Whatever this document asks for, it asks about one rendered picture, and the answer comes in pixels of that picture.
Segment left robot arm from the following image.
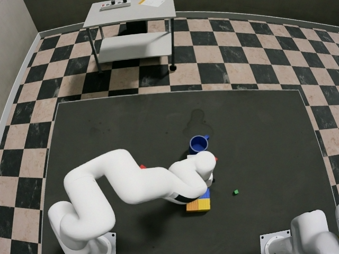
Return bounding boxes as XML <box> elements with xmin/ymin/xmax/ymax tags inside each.
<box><xmin>48</xmin><ymin>149</ymin><xmax>216</xmax><ymax>254</ymax></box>

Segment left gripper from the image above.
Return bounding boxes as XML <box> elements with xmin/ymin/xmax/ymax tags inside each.
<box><xmin>205</xmin><ymin>174</ymin><xmax>215</xmax><ymax>187</ymax></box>

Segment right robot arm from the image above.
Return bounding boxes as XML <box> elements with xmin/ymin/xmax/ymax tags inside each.
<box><xmin>264</xmin><ymin>210</ymin><xmax>339</xmax><ymax>254</ymax></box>

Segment blue cube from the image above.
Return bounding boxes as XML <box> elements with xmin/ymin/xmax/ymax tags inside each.
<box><xmin>199</xmin><ymin>188</ymin><xmax>210</xmax><ymax>199</ymax></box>

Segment orange cube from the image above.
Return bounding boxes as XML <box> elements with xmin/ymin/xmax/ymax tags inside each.
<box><xmin>186</xmin><ymin>199</ymin><xmax>199</xmax><ymax>212</ymax></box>

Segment blue mug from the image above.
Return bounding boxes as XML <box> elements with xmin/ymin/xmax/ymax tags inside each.
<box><xmin>189</xmin><ymin>135</ymin><xmax>209</xmax><ymax>155</ymax></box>

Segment yellow cube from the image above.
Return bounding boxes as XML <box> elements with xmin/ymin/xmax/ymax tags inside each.
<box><xmin>198</xmin><ymin>198</ymin><xmax>210</xmax><ymax>212</ymax></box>

